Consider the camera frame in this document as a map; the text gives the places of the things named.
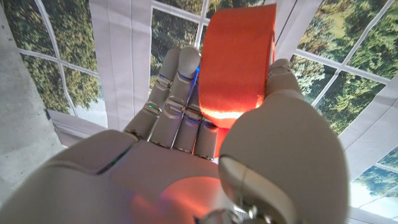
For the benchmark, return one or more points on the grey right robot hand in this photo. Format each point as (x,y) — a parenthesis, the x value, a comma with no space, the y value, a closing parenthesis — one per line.
(155,174)

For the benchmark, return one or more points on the orange satin ribbon roll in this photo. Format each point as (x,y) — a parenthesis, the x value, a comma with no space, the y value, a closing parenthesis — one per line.
(236,62)

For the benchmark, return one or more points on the printed window forest backdrop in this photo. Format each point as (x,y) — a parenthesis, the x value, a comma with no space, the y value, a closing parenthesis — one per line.
(93,46)

